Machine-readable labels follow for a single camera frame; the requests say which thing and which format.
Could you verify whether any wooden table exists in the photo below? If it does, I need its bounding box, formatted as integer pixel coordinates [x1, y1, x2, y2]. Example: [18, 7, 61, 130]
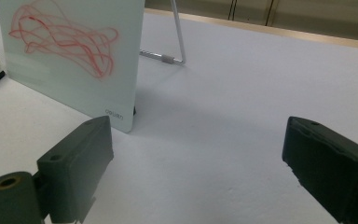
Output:
[144, 7, 358, 51]

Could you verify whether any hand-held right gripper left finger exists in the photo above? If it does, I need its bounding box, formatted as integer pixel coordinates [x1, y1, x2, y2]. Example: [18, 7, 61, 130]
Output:
[32, 115, 115, 224]

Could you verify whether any white table mat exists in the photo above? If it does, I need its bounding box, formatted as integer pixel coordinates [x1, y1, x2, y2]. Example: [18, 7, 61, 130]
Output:
[0, 12, 358, 224]

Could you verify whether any glass whiteboard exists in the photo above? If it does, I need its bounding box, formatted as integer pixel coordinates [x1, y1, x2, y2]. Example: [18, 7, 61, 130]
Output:
[0, 0, 146, 134]

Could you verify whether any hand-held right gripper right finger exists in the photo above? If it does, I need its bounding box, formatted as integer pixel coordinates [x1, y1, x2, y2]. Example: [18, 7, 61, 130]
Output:
[282, 116, 358, 224]

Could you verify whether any metal board stand leg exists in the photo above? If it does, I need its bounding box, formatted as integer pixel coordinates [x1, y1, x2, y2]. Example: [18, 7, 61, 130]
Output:
[139, 0, 186, 65]

